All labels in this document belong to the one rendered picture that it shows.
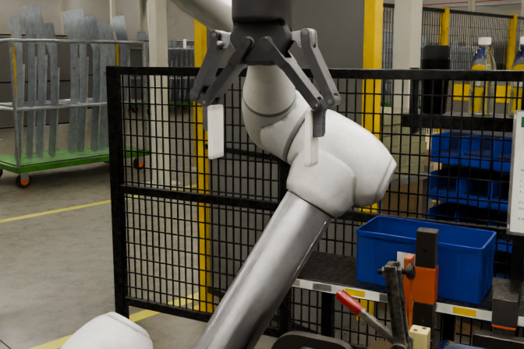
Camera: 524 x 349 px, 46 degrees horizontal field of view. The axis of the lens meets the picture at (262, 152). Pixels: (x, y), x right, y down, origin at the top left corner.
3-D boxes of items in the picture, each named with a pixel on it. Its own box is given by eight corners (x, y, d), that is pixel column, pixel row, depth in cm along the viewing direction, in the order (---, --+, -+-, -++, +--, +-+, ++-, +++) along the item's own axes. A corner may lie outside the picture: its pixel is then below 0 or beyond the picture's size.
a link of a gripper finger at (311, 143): (313, 107, 77) (319, 107, 77) (313, 163, 78) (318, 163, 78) (304, 109, 74) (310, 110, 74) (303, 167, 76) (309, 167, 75)
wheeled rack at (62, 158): (18, 191, 730) (8, 38, 703) (-17, 179, 799) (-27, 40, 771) (150, 169, 865) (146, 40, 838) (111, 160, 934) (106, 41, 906)
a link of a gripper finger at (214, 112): (212, 106, 80) (207, 105, 80) (212, 159, 81) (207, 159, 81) (223, 104, 83) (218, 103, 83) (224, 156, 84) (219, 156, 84)
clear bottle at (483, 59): (492, 116, 158) (497, 37, 155) (465, 115, 161) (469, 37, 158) (494, 114, 164) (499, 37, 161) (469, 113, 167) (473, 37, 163)
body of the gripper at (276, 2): (216, -12, 75) (217, 65, 76) (281, -16, 71) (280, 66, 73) (245, -6, 81) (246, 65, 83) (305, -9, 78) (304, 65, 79)
